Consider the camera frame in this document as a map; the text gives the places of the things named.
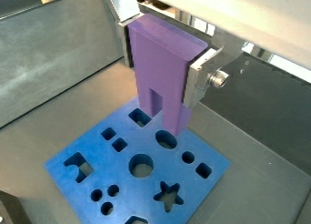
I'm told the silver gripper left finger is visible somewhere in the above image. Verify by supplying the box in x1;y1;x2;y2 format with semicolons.
108;0;142;67

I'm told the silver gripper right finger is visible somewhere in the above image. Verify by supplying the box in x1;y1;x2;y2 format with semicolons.
183;29;244;108

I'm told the purple double-square peg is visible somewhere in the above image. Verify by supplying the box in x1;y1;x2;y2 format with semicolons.
128;14;208;136

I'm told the blue shape-sorting board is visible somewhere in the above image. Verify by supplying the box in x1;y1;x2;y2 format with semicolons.
45;99;230;224

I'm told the black block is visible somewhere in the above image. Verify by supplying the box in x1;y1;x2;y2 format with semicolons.
0;190;32;224

